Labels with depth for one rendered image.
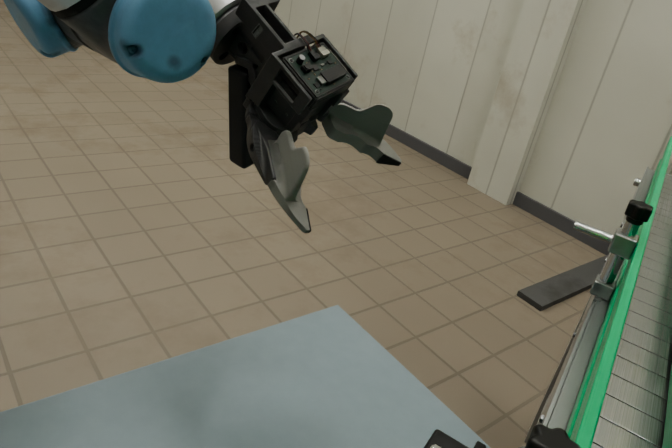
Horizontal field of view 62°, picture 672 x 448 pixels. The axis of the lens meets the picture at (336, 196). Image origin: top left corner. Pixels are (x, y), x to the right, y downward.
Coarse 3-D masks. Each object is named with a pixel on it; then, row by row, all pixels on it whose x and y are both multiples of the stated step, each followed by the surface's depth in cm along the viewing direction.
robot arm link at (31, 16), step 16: (16, 0) 45; (32, 0) 45; (16, 16) 48; (32, 16) 45; (48, 16) 46; (32, 32) 47; (48, 32) 46; (64, 32) 47; (48, 48) 48; (64, 48) 49
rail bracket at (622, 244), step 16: (640, 208) 66; (576, 224) 71; (624, 224) 68; (640, 224) 67; (608, 240) 69; (624, 240) 68; (624, 256) 68; (608, 272) 70; (592, 288) 71; (608, 288) 70
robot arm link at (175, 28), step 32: (64, 0) 36; (96, 0) 36; (128, 0) 36; (160, 0) 37; (192, 0) 38; (96, 32) 38; (128, 32) 37; (160, 32) 38; (192, 32) 39; (128, 64) 38; (160, 64) 39; (192, 64) 40
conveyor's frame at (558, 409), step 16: (640, 192) 113; (608, 256) 103; (592, 304) 70; (608, 304) 70; (592, 320) 66; (576, 336) 70; (592, 336) 63; (576, 352) 60; (576, 368) 57; (560, 384) 55; (576, 384) 55; (560, 400) 52; (544, 416) 53; (560, 416) 50
